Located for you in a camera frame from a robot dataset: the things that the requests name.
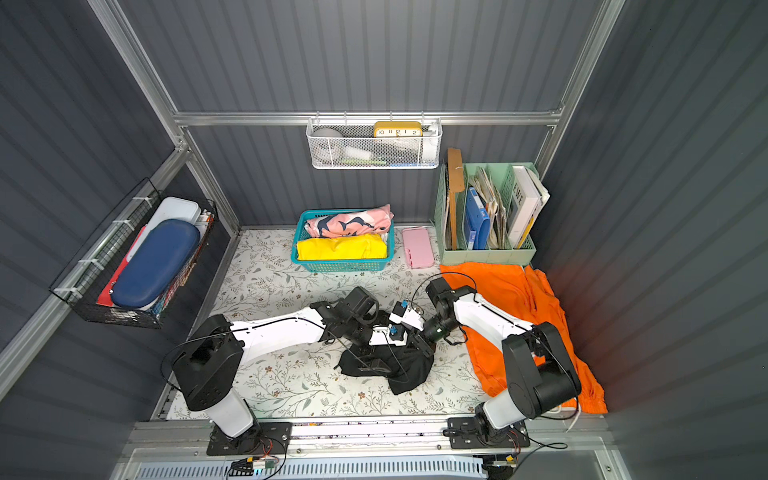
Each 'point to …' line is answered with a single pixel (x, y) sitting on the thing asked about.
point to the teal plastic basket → (377, 264)
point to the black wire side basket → (87, 284)
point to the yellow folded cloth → (344, 247)
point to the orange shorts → (526, 293)
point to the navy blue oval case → (156, 264)
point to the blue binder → (477, 220)
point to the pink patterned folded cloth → (367, 221)
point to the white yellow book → (529, 195)
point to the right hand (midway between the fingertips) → (410, 348)
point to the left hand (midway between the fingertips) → (393, 352)
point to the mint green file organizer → (493, 183)
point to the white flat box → (170, 208)
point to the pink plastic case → (418, 247)
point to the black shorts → (405, 369)
